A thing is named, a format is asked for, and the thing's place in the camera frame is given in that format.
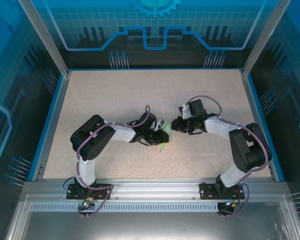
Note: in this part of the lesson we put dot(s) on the green paper sheet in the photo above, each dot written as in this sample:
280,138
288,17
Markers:
167,125

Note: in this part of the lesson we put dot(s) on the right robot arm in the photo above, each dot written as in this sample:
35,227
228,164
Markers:
250,150

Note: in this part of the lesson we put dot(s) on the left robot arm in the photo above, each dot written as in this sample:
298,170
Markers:
92,140

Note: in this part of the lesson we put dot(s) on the steel tray panel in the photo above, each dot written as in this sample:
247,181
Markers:
152,225

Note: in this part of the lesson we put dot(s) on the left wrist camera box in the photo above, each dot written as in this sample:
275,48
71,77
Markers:
160,124

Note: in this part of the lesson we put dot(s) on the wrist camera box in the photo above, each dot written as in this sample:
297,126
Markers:
184,111
160,124

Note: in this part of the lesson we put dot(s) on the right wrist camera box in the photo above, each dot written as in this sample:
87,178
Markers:
184,111

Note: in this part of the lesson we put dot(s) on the long aluminium mounting rail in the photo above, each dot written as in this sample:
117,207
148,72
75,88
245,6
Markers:
155,187

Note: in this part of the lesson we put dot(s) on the aluminium table side rail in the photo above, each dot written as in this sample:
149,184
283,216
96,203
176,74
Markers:
53,125
255,112

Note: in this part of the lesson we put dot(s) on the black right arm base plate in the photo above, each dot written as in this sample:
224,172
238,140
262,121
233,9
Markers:
207,191

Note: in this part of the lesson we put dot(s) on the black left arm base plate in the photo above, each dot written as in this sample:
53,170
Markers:
73,194

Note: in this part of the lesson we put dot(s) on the aluminium frame post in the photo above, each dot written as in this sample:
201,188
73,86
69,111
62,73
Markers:
47,37
263,37

